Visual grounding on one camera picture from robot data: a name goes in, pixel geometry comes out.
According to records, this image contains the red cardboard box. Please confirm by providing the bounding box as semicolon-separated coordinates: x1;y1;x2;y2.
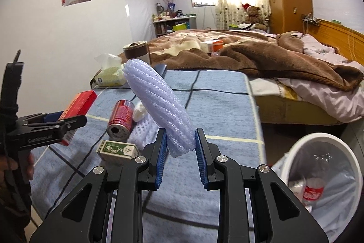
58;90;98;147

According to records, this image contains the wooden bed headboard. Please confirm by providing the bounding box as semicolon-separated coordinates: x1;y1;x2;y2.
306;19;364;70

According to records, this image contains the pale pink duvet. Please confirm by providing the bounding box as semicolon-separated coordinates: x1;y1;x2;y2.
274;32;364;124

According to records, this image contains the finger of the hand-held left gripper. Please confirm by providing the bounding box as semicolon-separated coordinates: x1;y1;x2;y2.
18;111;65;125
53;115;87;144

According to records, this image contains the red drink can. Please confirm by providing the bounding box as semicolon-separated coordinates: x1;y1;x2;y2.
107;100;135;139

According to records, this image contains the cluttered side desk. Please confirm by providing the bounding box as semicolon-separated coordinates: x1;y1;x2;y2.
152;15;197;38

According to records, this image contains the orange cable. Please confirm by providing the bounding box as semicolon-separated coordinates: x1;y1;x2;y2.
348;28;359;61

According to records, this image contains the white trash bin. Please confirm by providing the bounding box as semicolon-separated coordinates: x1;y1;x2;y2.
270;133;364;242

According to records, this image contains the white crumpled tissue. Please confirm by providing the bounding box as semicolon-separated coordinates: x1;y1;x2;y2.
132;101;147;122

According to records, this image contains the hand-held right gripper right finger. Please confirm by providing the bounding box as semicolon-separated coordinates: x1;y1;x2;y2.
195;128;337;243

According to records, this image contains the white power strip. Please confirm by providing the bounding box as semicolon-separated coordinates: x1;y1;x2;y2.
302;14;322;24

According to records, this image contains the soft tissue pack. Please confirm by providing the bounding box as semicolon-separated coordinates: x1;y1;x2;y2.
90;53;127;89

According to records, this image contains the lavender foam net sleeve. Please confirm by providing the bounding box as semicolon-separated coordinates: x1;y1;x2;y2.
123;59;197;159

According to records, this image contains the bed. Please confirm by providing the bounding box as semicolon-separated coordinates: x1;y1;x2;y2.
118;29;364;127

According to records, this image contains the brown lid tumbler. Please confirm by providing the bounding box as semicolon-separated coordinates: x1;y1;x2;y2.
123;40;151;65

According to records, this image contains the white foam net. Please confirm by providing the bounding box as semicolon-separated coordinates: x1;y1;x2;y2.
129;113;160;154

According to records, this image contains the orange white box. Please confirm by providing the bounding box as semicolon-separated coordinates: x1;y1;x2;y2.
200;40;225;54

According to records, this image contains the brown fleece blanket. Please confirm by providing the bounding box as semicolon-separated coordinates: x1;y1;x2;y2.
118;29;364;91

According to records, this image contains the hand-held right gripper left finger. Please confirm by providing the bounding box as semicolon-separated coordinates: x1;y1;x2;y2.
28;128;168;243

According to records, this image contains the green white small carton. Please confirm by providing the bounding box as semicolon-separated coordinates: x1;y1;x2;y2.
96;140;140;166

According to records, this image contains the brown teddy bear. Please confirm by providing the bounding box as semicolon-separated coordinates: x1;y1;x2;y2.
240;3;268;31

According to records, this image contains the blue checked tablecloth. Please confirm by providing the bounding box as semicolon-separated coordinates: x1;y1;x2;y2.
28;70;268;243

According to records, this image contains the person's left hand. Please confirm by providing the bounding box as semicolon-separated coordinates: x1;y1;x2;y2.
0;153;35;204

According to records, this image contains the clear plastic bottle red label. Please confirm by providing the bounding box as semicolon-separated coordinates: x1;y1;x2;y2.
301;176;326;206

